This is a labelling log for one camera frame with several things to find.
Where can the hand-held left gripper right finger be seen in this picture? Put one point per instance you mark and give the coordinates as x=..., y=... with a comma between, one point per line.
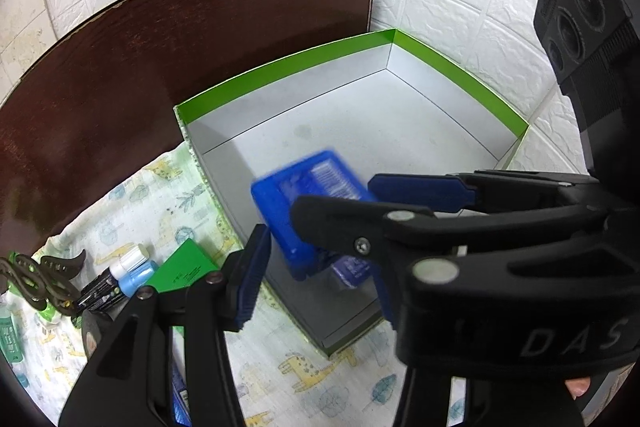
x=386, y=302

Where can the small blue packet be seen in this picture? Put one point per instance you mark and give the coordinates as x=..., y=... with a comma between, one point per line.
x=350, y=273

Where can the giraffe printed cloth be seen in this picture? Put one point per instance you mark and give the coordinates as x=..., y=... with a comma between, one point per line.
x=280, y=347

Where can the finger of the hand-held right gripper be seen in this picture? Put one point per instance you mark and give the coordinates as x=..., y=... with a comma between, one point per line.
x=345, y=222
x=425, y=192

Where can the green card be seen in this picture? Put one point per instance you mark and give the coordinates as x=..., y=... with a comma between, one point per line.
x=182, y=267

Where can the black marker with white cap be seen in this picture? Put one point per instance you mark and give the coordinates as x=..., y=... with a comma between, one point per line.
x=131, y=258

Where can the dark hair claw clip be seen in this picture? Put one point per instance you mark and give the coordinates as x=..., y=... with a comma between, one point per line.
x=62, y=267

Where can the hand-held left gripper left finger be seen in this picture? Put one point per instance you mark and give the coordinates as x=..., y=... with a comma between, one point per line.
x=249, y=279

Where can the blue flat packet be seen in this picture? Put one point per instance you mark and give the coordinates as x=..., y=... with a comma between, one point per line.
x=180, y=397

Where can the person's right hand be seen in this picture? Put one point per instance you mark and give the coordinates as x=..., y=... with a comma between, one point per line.
x=578, y=388

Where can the clear bottle with green liquid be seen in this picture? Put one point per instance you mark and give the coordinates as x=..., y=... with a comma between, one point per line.
x=11, y=342

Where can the green cardboard box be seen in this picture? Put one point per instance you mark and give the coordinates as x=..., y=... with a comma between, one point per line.
x=350, y=117

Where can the black marker with blue cap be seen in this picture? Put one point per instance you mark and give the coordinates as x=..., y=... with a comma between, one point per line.
x=137, y=281

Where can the blue plastic case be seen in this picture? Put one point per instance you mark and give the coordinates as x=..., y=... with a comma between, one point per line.
x=282, y=207

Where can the dark brown wooden board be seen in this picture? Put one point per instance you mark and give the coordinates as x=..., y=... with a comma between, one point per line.
x=150, y=57

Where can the brown ornate hair clip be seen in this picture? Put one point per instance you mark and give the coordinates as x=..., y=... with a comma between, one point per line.
x=27, y=282

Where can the green round container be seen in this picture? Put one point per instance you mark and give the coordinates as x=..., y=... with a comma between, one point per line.
x=50, y=316

